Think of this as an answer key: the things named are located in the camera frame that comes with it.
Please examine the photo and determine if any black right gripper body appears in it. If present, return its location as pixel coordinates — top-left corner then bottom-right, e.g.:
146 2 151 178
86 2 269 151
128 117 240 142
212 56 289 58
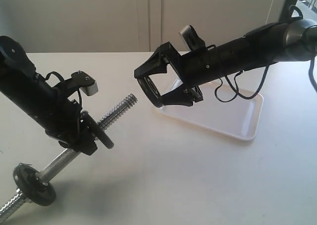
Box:
159 22 283 103

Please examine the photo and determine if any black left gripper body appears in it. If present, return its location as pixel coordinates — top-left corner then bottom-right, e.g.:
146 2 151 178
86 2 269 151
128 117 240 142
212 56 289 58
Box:
7 73 82 141

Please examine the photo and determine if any black weight plate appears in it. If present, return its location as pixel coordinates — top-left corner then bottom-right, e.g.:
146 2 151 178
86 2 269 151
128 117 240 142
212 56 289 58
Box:
137 76 163 108
13 163 56 206
82 112 114 149

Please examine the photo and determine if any chrome threaded dumbbell bar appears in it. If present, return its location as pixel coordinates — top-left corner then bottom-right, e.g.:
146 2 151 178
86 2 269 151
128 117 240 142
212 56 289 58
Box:
0 94 137 223

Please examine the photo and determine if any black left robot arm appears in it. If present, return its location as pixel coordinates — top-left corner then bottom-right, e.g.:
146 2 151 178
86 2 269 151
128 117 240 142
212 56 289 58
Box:
0 36 98 155

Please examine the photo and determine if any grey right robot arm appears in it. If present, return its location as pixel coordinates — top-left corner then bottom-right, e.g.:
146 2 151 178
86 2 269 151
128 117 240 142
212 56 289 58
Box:
134 5 317 108

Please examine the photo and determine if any white plastic tray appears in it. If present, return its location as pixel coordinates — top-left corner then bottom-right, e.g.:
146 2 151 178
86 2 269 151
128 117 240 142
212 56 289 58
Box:
157 82 264 141

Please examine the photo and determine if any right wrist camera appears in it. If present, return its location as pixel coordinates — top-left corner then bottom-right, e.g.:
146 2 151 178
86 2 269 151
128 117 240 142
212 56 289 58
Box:
179 25 206 52

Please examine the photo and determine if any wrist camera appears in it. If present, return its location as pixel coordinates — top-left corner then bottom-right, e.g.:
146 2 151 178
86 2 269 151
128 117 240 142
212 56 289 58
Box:
179 25 206 52
71 71 99 96

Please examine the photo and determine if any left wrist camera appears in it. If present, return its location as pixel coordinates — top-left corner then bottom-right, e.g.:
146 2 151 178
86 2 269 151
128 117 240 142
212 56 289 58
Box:
71 71 99 96

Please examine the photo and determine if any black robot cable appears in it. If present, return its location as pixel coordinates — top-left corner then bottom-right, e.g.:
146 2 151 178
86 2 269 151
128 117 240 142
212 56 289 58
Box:
214 58 317 103

